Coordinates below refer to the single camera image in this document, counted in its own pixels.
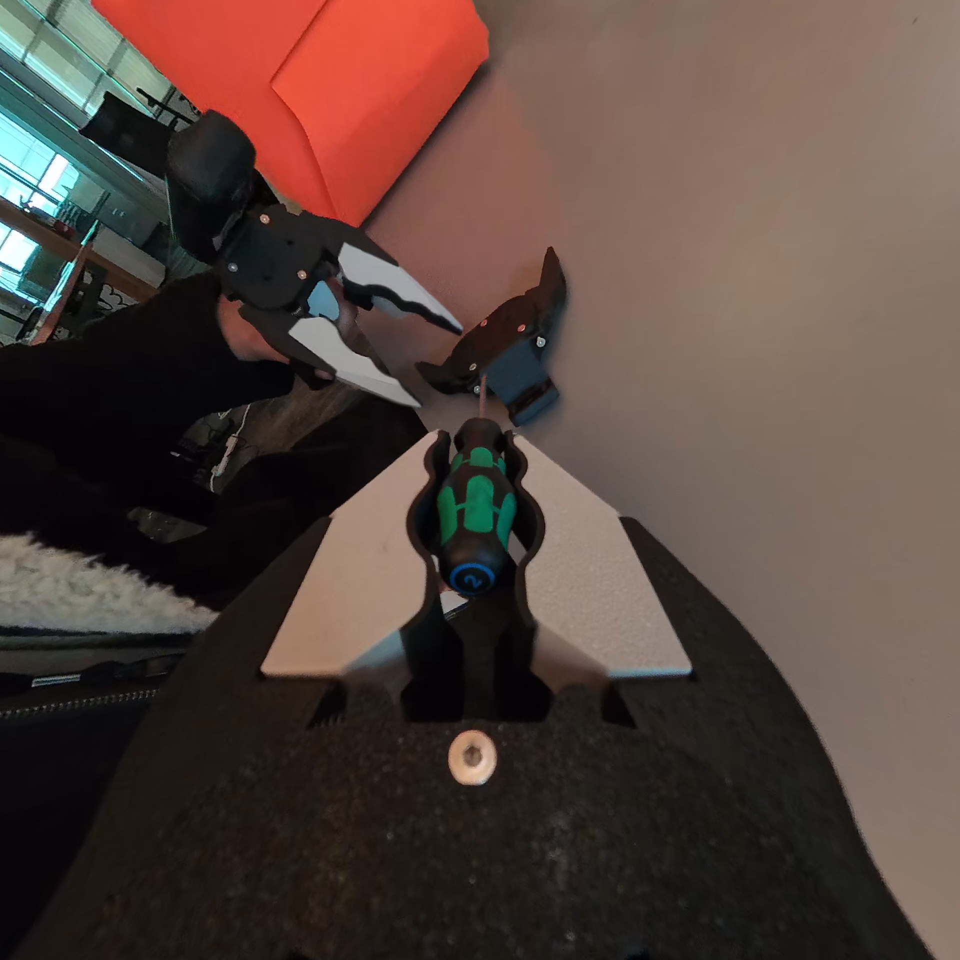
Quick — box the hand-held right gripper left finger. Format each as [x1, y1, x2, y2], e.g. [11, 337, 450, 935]
[259, 431, 451, 710]

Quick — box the person's left hand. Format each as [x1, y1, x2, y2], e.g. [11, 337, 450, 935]
[216, 294, 295, 366]

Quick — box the white cable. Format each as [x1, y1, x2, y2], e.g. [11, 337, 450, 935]
[212, 403, 250, 498]

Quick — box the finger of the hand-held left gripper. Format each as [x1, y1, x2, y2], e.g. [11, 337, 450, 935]
[287, 317, 424, 410]
[336, 240, 465, 337]

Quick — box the black plastic bracket part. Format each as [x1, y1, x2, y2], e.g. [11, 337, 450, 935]
[416, 246, 569, 427]

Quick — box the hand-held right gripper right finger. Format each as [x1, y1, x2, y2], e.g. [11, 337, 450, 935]
[501, 431, 694, 682]

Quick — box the green black handle screwdriver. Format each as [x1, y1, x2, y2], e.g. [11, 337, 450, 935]
[433, 373, 520, 599]

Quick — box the person's left forearm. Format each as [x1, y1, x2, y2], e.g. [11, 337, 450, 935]
[0, 270, 301, 459]

